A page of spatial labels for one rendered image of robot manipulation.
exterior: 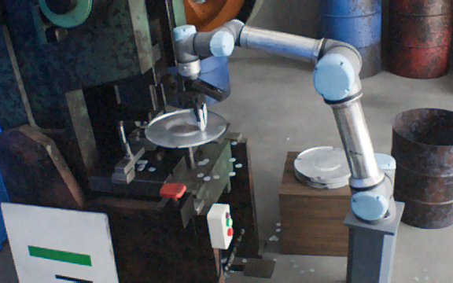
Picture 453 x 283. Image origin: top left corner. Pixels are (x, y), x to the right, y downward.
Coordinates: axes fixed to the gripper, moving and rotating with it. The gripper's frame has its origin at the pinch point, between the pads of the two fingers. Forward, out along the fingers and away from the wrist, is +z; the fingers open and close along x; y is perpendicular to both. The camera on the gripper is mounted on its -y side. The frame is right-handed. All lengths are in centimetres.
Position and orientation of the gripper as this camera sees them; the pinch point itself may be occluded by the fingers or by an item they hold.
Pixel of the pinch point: (204, 127)
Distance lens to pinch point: 156.6
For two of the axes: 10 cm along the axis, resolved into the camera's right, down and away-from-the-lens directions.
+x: -2.8, 4.6, -8.5
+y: -9.5, -0.2, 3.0
